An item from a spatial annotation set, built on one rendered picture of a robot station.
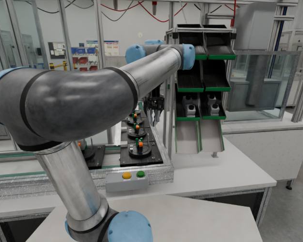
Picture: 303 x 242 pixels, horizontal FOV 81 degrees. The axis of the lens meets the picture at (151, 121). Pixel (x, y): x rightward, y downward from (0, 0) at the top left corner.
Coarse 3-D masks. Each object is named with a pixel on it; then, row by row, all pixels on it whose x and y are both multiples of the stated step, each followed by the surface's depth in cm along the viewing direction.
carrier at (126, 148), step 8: (120, 144) 115; (128, 144) 119; (136, 144) 112; (144, 144) 115; (120, 152) 109; (128, 152) 109; (136, 152) 106; (144, 152) 106; (152, 152) 109; (120, 160) 101; (128, 160) 101; (136, 160) 101; (144, 160) 101; (152, 160) 101; (160, 160) 101
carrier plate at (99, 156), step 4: (96, 148) 114; (104, 148) 114; (96, 152) 109; (100, 152) 109; (104, 152) 113; (96, 156) 105; (100, 156) 105; (88, 160) 101; (96, 160) 101; (100, 160) 101; (88, 164) 98; (92, 164) 98; (96, 164) 98; (100, 164) 98; (88, 168) 96; (92, 168) 96; (96, 168) 97; (100, 168) 97
